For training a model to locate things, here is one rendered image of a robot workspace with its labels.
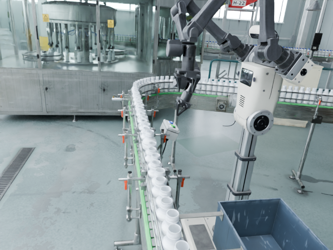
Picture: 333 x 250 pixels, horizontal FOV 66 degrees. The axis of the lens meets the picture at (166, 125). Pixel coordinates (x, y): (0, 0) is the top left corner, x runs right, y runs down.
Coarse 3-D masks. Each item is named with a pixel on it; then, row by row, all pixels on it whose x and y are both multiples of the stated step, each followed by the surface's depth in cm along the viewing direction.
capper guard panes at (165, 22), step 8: (160, 8) 584; (168, 8) 587; (160, 16) 590; (168, 16) 594; (160, 24) 597; (168, 24) 600; (160, 32) 603; (168, 32) 606; (176, 32) 609; (160, 40) 609; (200, 40) 625; (160, 48) 616; (200, 48) 632; (160, 56) 622; (200, 56) 639
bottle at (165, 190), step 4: (160, 188) 85; (164, 188) 86; (168, 188) 86; (160, 192) 85; (164, 192) 83; (168, 192) 84; (160, 196) 85; (164, 196) 84; (168, 196) 84; (156, 200) 86; (160, 200) 85; (172, 200) 86; (156, 204) 86; (172, 204) 85; (156, 208) 86
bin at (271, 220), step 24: (192, 216) 108; (216, 216) 118; (240, 216) 120; (264, 216) 123; (288, 216) 115; (216, 240) 118; (240, 240) 94; (264, 240) 124; (288, 240) 115; (312, 240) 101
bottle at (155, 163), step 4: (156, 160) 102; (152, 164) 100; (156, 164) 99; (160, 164) 101; (152, 168) 100; (148, 172) 102; (152, 172) 101; (148, 176) 102; (152, 176) 100; (148, 188) 103; (148, 192) 104
